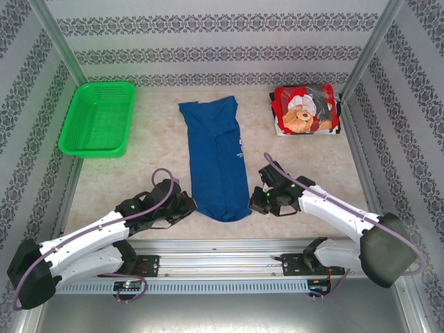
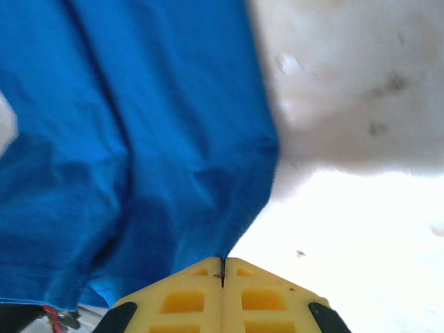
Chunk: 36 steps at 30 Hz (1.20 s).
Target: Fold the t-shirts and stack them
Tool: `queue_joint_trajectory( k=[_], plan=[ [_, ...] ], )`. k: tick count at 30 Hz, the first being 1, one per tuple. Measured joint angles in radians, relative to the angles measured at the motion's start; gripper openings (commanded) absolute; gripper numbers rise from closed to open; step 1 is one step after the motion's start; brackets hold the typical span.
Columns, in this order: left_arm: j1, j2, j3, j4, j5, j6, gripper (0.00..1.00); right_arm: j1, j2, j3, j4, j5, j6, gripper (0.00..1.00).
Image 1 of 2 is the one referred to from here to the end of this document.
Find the blue t-shirt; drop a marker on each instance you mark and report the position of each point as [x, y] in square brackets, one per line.
[215, 166]

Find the left small circuit board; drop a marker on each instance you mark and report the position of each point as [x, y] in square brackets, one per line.
[127, 286]

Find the small circuit board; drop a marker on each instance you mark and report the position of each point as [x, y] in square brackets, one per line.
[127, 286]
[319, 286]

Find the folded red teddy bear t-shirt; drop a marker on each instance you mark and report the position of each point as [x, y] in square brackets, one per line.
[298, 114]

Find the right small circuit board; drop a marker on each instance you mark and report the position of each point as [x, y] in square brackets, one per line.
[319, 286]

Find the grey metal panel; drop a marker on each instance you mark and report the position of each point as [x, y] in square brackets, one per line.
[222, 315]

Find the green plastic basket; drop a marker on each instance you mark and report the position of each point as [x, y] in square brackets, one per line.
[97, 118]

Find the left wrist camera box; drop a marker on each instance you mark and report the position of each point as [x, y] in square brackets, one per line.
[163, 190]

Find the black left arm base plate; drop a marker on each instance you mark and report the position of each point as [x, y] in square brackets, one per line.
[151, 265]

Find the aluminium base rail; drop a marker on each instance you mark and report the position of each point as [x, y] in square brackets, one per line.
[222, 256]

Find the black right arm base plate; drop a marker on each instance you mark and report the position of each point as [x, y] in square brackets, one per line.
[293, 265]

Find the aluminium frame post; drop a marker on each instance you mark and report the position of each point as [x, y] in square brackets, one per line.
[371, 48]
[59, 38]

